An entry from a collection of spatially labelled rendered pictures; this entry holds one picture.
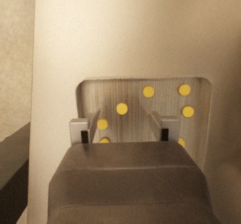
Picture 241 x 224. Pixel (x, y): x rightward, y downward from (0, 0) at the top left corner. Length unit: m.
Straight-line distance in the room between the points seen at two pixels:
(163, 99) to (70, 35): 0.11
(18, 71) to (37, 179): 0.93
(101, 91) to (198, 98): 0.10
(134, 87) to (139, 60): 0.03
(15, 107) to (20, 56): 0.30
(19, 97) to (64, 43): 0.98
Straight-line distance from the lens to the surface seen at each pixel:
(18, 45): 1.10
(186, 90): 0.17
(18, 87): 1.12
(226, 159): 0.23
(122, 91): 0.16
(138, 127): 0.18
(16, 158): 0.50
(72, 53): 0.17
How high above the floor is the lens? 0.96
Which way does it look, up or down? 76 degrees down
